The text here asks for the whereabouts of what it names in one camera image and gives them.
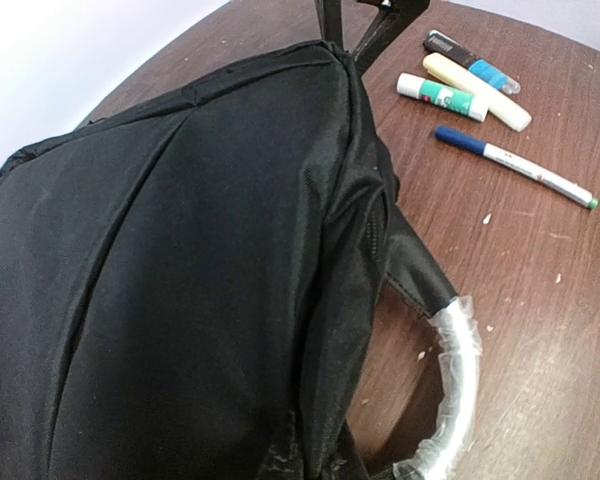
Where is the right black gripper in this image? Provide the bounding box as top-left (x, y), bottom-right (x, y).
top-left (314, 0), bottom-right (430, 65)

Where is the white green glue stick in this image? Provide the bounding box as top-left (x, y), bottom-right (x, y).
top-left (396, 73), bottom-right (489, 122)

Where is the black green marker pen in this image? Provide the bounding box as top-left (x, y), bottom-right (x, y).
top-left (434, 126), bottom-right (599, 210)

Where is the black student backpack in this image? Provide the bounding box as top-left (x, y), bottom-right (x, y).
top-left (0, 41), bottom-right (481, 479)

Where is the blue black marker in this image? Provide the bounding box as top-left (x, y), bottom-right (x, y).
top-left (423, 34), bottom-right (521, 95)

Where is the cream yellow highlighter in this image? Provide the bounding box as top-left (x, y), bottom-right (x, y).
top-left (422, 53), bottom-right (532, 132)

